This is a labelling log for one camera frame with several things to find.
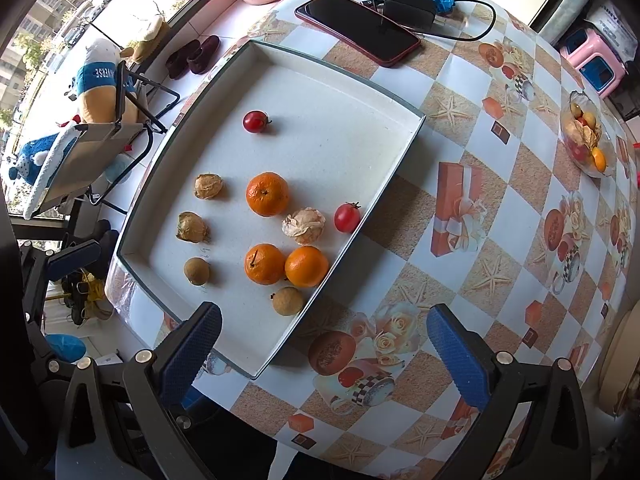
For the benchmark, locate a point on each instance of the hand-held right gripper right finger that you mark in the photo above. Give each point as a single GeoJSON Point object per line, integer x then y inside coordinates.
{"type": "Point", "coordinates": [457, 355]}

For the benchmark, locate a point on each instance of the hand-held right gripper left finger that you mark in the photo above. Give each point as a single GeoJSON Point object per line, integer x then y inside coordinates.
{"type": "Point", "coordinates": [192, 355]}

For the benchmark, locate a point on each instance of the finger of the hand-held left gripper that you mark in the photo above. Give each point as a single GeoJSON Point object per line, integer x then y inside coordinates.
{"type": "Point", "coordinates": [75, 257]}

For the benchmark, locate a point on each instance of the brown longan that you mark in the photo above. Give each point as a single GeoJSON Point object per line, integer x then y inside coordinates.
{"type": "Point", "coordinates": [590, 120]}
{"type": "Point", "coordinates": [196, 271]}
{"type": "Point", "coordinates": [288, 301]}

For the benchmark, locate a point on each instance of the orange mandarin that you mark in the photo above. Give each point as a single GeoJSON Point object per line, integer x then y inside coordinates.
{"type": "Point", "coordinates": [306, 266]}
{"type": "Point", "coordinates": [264, 263]}
{"type": "Point", "coordinates": [267, 194]}
{"type": "Point", "coordinates": [598, 159]}

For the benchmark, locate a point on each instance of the small husked physalis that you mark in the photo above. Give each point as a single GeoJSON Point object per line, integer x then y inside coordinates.
{"type": "Point", "coordinates": [584, 135]}
{"type": "Point", "coordinates": [208, 186]}
{"type": "Point", "coordinates": [192, 226]}

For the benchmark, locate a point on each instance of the large husked physalis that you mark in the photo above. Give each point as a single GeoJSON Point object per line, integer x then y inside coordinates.
{"type": "Point", "coordinates": [304, 225]}

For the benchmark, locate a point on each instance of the red cherry tomato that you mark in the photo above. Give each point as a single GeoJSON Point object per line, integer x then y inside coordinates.
{"type": "Point", "coordinates": [347, 217]}
{"type": "Point", "coordinates": [255, 121]}

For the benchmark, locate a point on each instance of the grey rectangular tray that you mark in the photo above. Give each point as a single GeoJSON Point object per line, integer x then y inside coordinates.
{"type": "Point", "coordinates": [325, 160]}

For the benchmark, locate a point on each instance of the clear glass fruit bowl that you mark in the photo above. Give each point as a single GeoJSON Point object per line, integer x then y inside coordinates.
{"type": "Point", "coordinates": [567, 120]}

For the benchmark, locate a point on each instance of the light blue plastic cover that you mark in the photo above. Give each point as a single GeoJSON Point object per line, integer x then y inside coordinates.
{"type": "Point", "coordinates": [65, 347]}

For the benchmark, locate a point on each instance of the folding chair with plush toys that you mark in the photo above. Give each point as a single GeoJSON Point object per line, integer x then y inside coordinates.
{"type": "Point", "coordinates": [85, 155]}

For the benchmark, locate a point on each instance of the blue white plush hat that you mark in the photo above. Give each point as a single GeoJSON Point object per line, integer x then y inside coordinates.
{"type": "Point", "coordinates": [35, 160]}

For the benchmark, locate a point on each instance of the white blue plush toy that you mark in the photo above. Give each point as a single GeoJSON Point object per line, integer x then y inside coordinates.
{"type": "Point", "coordinates": [102, 85]}

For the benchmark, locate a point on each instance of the dark maroon slipper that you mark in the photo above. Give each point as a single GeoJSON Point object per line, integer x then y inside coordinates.
{"type": "Point", "coordinates": [182, 62]}
{"type": "Point", "coordinates": [202, 54]}

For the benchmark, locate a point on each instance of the tan plush toy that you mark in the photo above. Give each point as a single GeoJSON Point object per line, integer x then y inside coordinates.
{"type": "Point", "coordinates": [147, 40]}

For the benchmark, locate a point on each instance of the pink plastic stool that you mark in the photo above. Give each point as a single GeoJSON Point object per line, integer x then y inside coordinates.
{"type": "Point", "coordinates": [592, 62]}

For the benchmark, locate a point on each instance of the red-edged smartphone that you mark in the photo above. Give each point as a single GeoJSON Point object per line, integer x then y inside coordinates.
{"type": "Point", "coordinates": [357, 27]}

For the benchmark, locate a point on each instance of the white printed sack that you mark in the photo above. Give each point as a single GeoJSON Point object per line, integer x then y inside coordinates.
{"type": "Point", "coordinates": [615, 20]}

